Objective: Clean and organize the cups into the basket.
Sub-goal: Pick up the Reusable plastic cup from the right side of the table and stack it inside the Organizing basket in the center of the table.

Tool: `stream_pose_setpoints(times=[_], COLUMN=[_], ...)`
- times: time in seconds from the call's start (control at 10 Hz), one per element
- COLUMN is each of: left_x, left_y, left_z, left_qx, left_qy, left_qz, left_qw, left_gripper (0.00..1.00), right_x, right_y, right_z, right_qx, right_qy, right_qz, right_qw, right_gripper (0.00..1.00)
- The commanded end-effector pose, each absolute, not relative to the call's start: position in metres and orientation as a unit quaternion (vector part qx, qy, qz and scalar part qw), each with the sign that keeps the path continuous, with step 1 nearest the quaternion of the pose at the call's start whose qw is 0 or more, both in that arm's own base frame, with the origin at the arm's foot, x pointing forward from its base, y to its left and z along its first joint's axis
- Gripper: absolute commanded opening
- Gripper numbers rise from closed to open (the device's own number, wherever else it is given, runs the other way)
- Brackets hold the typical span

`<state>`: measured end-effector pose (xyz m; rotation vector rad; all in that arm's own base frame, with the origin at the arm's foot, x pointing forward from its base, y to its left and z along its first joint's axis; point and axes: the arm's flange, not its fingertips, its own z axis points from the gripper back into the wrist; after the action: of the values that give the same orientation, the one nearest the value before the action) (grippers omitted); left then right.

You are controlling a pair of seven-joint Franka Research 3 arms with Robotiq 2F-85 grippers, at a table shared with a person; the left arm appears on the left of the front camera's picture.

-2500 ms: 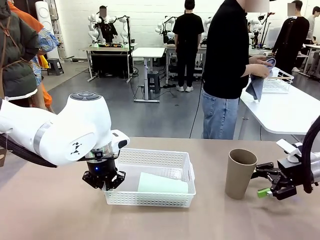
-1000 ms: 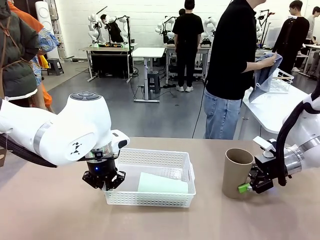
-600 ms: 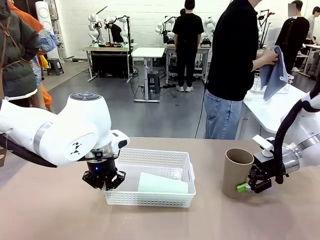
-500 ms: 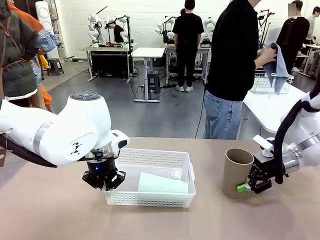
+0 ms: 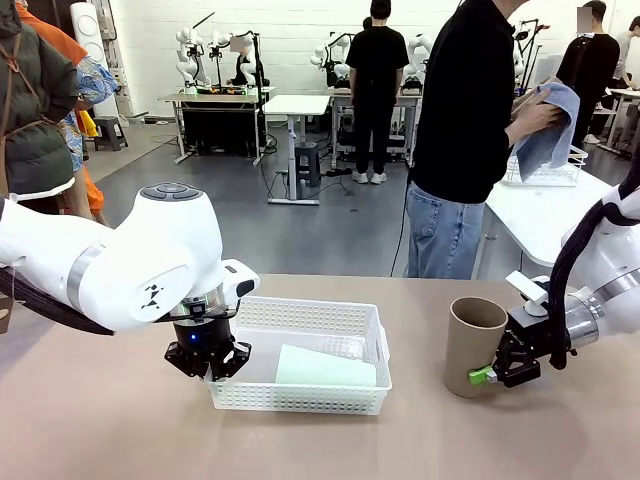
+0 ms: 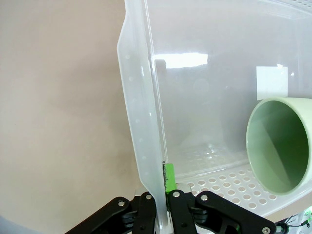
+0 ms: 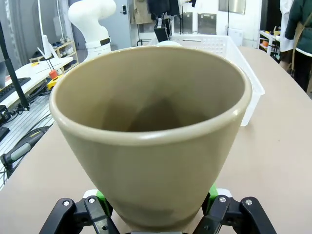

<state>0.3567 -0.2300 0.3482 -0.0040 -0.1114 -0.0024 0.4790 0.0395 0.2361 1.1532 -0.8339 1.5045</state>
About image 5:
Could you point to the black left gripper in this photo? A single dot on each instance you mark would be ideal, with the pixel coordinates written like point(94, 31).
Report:
point(202, 335)

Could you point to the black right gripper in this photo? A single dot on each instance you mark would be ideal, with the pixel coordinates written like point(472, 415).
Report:
point(537, 335)

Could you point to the brown plastic cup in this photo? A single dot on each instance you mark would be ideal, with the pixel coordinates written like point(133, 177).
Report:
point(470, 345)

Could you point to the white perforated plastic basket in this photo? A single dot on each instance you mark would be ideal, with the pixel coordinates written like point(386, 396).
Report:
point(300, 401)

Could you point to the light green plastic cup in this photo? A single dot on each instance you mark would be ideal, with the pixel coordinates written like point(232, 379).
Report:
point(320, 371)

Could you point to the blue towel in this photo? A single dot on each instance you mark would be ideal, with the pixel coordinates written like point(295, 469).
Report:
point(550, 150)

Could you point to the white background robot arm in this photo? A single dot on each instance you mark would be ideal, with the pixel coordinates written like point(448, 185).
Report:
point(187, 60)
point(219, 50)
point(519, 60)
point(417, 47)
point(330, 55)

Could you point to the person's right forearm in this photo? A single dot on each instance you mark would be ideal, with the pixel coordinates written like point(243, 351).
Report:
point(517, 131)

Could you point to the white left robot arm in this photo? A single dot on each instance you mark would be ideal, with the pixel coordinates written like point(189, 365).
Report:
point(165, 235)

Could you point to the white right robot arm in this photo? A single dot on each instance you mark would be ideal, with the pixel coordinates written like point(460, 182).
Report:
point(615, 250)

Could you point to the person's right hand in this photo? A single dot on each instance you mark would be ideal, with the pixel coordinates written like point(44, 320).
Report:
point(544, 116)

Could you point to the person's left hand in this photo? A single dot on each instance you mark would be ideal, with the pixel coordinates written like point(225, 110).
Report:
point(542, 93)

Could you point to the large white table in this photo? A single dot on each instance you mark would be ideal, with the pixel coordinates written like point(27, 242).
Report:
point(530, 220)

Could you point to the gray plastic stool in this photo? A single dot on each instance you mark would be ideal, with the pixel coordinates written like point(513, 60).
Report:
point(306, 162)

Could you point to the black power strip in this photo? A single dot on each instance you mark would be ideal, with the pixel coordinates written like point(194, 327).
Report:
point(339, 172)

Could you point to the person black shirt blue jeans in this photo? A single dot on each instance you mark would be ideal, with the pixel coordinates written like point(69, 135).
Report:
point(460, 125)

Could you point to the dark gray stool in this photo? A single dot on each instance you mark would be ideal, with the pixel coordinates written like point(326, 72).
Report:
point(110, 134)

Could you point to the wooden desk black panel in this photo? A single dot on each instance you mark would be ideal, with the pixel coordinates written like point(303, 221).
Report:
point(215, 98)

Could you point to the small white desk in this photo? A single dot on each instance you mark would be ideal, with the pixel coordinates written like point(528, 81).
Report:
point(295, 104)

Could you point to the gray equipment desk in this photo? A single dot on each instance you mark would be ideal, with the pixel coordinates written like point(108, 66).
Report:
point(342, 120)

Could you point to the light wooden desk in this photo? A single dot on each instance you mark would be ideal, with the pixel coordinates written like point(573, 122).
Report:
point(625, 92)

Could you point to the white box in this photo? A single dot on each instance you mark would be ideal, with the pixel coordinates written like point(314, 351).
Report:
point(547, 70)

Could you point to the seated person blurred face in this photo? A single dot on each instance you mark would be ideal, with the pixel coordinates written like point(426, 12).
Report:
point(244, 70)

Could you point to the person in black clothes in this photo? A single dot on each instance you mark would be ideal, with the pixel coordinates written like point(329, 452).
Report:
point(592, 75)

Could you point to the person orange blue patterned clothes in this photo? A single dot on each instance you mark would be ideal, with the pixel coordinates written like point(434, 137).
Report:
point(92, 85)

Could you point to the person dark green jacket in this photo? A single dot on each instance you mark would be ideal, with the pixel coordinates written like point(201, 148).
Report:
point(35, 110)

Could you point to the standing person all black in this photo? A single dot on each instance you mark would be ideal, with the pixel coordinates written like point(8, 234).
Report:
point(376, 75)

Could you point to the person gray sweater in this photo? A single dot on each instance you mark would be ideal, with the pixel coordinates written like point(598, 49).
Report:
point(631, 50)

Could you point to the white tower fan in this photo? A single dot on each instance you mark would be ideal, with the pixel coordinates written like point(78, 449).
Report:
point(92, 45)

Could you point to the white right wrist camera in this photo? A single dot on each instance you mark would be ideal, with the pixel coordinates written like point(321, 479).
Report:
point(525, 290)

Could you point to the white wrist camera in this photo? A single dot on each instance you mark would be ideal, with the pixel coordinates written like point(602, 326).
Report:
point(240, 277)
point(525, 290)

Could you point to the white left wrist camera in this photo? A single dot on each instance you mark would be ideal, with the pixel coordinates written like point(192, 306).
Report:
point(240, 277)

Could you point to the black camera stand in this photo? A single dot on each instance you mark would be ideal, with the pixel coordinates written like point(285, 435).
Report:
point(530, 45)

